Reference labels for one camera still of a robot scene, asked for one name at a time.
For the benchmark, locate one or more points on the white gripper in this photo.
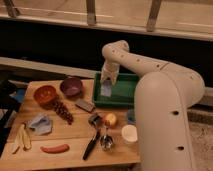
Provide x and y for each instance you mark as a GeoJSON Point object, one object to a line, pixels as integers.
{"type": "Point", "coordinates": [110, 70]}

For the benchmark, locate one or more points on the blue sponge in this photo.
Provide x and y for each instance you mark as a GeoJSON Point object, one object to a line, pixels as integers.
{"type": "Point", "coordinates": [106, 88]}

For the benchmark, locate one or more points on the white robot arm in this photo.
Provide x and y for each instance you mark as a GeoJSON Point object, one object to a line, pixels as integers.
{"type": "Point", "coordinates": [162, 96]}

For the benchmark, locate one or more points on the green plastic tray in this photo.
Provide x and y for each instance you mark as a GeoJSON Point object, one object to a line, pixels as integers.
{"type": "Point", "coordinates": [122, 93]}

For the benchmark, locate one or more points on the grey rectangular block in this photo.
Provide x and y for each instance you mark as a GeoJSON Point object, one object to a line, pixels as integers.
{"type": "Point", "coordinates": [84, 105]}

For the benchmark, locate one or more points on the purple bowl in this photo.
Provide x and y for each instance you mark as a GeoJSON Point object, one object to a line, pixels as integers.
{"type": "Point", "coordinates": [71, 86]}

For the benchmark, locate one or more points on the yellow apple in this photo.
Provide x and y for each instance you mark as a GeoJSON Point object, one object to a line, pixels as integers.
{"type": "Point", "coordinates": [110, 119]}

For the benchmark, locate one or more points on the blue plastic cup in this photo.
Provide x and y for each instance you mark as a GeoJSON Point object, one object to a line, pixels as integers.
{"type": "Point", "coordinates": [130, 116]}

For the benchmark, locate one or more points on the bunch of red grapes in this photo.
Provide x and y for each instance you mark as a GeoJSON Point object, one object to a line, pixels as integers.
{"type": "Point", "coordinates": [62, 111]}

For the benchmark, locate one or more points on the white round container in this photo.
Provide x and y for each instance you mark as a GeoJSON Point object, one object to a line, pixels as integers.
{"type": "Point", "coordinates": [129, 134]}

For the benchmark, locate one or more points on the orange bowl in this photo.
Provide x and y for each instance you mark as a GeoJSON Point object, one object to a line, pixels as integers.
{"type": "Point", "coordinates": [45, 94]}

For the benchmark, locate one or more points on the metal measuring spoon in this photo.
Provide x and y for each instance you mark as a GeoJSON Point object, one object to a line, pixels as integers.
{"type": "Point", "coordinates": [106, 141]}

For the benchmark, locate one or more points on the wooden table board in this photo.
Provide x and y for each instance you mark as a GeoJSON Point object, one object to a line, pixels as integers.
{"type": "Point", "coordinates": [77, 136]}

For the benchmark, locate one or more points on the crumpled blue cloth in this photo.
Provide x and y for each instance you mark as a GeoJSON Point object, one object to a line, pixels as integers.
{"type": "Point", "coordinates": [40, 124]}

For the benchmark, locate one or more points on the red sausage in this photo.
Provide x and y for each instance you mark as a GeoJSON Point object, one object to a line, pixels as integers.
{"type": "Point", "coordinates": [55, 150]}

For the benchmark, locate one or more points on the blue object on chair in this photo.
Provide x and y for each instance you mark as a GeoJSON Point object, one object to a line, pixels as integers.
{"type": "Point", "coordinates": [19, 95]}

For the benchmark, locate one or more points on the black chair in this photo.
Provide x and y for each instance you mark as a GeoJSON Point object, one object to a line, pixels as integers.
{"type": "Point", "coordinates": [8, 103]}

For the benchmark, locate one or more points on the black handled kitchen brush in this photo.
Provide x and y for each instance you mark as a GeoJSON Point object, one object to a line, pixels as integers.
{"type": "Point", "coordinates": [95, 121]}

